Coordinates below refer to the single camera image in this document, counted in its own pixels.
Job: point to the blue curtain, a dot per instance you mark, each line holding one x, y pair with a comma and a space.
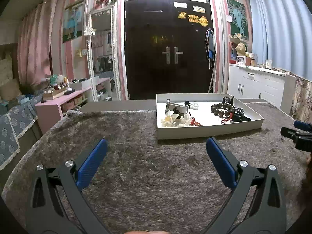
282, 33

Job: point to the pink curtain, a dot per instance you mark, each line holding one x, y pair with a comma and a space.
34, 43

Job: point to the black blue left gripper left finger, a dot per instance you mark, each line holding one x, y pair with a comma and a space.
56, 203

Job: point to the wall painting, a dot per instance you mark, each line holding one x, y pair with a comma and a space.
73, 22
239, 24

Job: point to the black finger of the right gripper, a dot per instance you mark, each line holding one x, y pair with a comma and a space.
301, 137

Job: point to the wall painting right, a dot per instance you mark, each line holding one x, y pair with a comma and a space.
239, 24

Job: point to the dark double door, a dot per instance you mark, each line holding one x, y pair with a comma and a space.
165, 47

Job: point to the wall painting left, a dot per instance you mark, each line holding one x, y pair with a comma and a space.
73, 22

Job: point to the white framed standing mirror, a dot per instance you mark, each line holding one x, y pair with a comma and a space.
101, 36

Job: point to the white cabinet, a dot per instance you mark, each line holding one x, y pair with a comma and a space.
249, 82

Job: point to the cream flower scrunchie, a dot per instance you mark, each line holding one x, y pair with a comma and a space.
176, 120

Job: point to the grey shaggy rug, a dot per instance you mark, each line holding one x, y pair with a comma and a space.
147, 184

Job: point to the silver bangle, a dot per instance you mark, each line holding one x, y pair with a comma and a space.
170, 106

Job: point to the pink shelf unit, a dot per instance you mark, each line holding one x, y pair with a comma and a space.
52, 111

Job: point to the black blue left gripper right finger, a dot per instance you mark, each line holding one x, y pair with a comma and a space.
256, 203

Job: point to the white shallow tray box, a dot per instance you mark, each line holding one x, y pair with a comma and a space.
210, 125

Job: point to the red cord charm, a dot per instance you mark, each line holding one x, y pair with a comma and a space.
193, 121

